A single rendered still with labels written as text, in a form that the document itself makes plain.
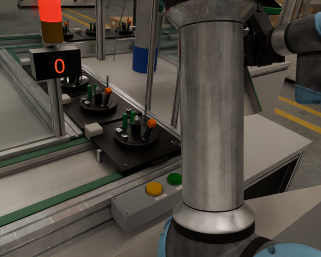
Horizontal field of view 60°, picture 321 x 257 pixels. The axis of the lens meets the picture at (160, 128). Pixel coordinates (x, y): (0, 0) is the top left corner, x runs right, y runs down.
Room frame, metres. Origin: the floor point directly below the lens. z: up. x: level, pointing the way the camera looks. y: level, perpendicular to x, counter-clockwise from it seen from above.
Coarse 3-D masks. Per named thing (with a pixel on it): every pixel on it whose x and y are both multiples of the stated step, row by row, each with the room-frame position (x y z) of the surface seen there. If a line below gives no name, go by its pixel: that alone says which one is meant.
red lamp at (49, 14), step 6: (42, 0) 0.69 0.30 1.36; (48, 0) 0.69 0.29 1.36; (54, 0) 0.70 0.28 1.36; (42, 6) 0.69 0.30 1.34; (48, 6) 0.69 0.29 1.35; (54, 6) 0.69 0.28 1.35; (60, 6) 0.71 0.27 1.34; (42, 12) 0.69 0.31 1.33; (48, 12) 0.69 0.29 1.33; (54, 12) 0.69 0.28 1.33; (60, 12) 0.71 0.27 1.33; (42, 18) 0.69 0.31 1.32; (48, 18) 0.69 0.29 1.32; (54, 18) 0.69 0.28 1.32; (60, 18) 0.71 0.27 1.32
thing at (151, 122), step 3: (147, 120) 0.70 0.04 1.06; (150, 120) 0.69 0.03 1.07; (153, 120) 0.69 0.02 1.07; (147, 123) 0.69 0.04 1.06; (150, 123) 0.68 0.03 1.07; (153, 123) 0.68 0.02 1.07; (156, 123) 0.69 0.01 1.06; (147, 126) 0.69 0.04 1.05; (150, 126) 0.68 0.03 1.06; (153, 126) 0.68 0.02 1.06; (147, 129) 0.69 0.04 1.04; (150, 129) 0.69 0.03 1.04; (147, 132) 0.69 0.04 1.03; (150, 132) 0.70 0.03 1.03; (144, 135) 0.70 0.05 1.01; (147, 135) 0.70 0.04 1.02; (144, 138) 0.70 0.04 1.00; (147, 138) 0.70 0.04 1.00
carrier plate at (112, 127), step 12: (108, 132) 0.76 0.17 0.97; (168, 132) 0.80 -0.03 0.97; (96, 144) 0.69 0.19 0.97; (108, 144) 0.69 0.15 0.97; (156, 144) 0.72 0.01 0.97; (168, 144) 0.73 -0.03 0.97; (180, 144) 0.74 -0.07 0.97; (108, 156) 0.64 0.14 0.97; (120, 156) 0.64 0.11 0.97; (132, 156) 0.65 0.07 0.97; (144, 156) 0.66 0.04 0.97; (156, 156) 0.66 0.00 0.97; (168, 156) 0.68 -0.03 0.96; (120, 168) 0.59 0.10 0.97; (132, 168) 0.60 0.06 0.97
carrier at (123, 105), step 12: (96, 84) 0.98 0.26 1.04; (108, 84) 1.00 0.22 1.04; (84, 96) 1.01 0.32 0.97; (96, 96) 0.93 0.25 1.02; (72, 108) 0.90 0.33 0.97; (84, 108) 0.88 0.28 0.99; (96, 108) 0.89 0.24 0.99; (108, 108) 0.89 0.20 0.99; (120, 108) 0.94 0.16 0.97; (132, 108) 0.95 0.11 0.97; (72, 120) 0.83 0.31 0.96; (84, 120) 0.82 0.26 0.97; (96, 120) 0.83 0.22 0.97; (108, 120) 0.84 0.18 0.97; (120, 120) 0.87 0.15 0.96; (84, 132) 0.78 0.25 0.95
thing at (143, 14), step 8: (144, 0) 1.68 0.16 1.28; (144, 8) 1.68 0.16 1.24; (136, 16) 1.72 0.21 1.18; (144, 16) 1.68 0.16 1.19; (136, 24) 1.72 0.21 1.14; (144, 24) 1.68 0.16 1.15; (136, 32) 1.71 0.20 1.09; (144, 32) 1.68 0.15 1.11; (136, 40) 1.71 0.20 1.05; (144, 40) 1.68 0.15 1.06; (144, 48) 1.68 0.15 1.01
